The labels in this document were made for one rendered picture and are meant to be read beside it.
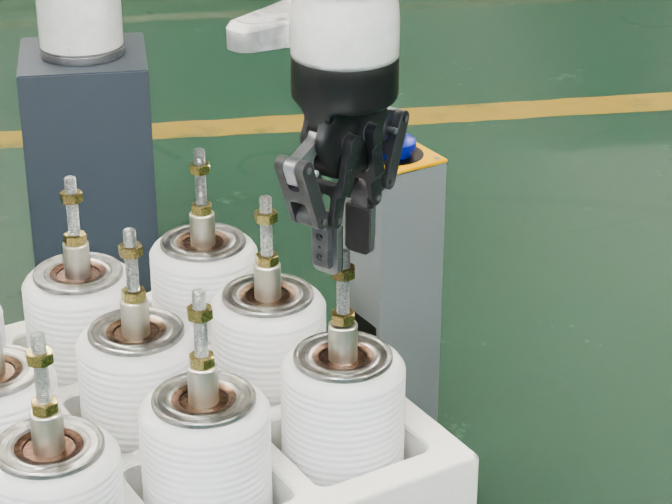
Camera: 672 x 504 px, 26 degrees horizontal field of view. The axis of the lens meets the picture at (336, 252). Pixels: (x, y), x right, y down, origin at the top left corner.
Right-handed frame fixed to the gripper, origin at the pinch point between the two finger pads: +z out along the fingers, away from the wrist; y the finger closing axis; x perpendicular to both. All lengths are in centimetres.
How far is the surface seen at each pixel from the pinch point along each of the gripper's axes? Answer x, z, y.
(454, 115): 54, 35, 107
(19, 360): 19.4, 9.8, -14.9
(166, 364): 11.0, 10.6, -7.8
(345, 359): -0.8, 9.5, -0.9
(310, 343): 3.0, 9.7, -0.1
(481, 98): 54, 35, 117
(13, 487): 8.3, 10.3, -26.1
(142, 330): 14.4, 9.3, -6.7
